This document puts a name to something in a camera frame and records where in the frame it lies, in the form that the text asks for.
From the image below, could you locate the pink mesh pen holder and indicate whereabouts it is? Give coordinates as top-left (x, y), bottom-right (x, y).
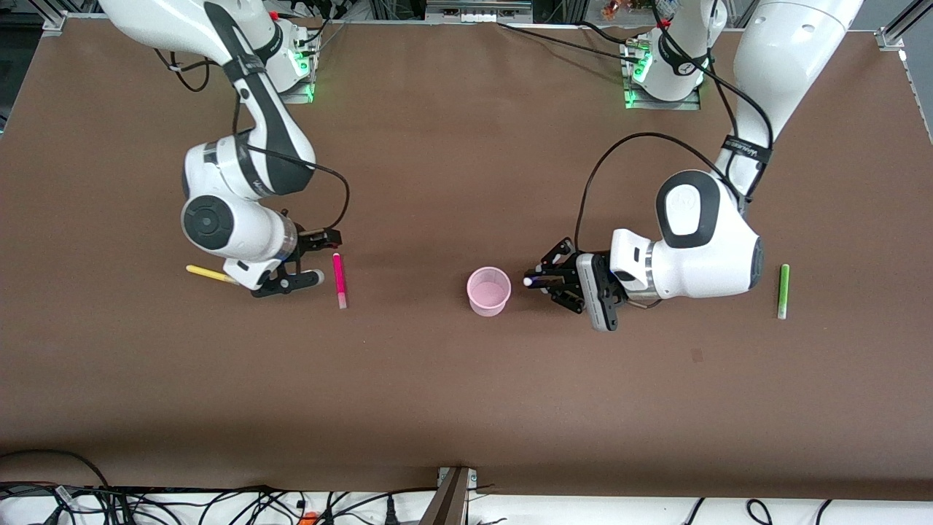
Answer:
top-left (466, 267), bottom-right (512, 317)

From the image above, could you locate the black cable on table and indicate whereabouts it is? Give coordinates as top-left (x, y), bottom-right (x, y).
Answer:
top-left (498, 21), bottom-right (644, 62)

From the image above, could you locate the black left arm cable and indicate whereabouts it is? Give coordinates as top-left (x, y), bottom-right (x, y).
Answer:
top-left (574, 0), bottom-right (775, 253)

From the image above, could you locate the black looped floor cable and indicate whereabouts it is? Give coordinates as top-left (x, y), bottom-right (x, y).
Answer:
top-left (0, 449), bottom-right (112, 489)

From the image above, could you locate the yellow highlighter pen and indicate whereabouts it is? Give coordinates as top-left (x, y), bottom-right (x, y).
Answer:
top-left (186, 264), bottom-right (236, 284)

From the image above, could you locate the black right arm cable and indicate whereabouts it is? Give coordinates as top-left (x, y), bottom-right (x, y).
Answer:
top-left (155, 47), bottom-right (351, 235)

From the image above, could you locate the aluminium frame rail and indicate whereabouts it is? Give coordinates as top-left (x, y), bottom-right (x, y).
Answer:
top-left (425, 0), bottom-right (534, 23)

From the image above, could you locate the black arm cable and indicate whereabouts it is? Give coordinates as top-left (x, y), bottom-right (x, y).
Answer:
top-left (574, 0), bottom-right (775, 253)
top-left (155, 47), bottom-right (351, 235)

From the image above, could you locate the metal table edge bracket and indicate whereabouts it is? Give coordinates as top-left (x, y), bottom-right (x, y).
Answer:
top-left (419, 467), bottom-right (479, 525)

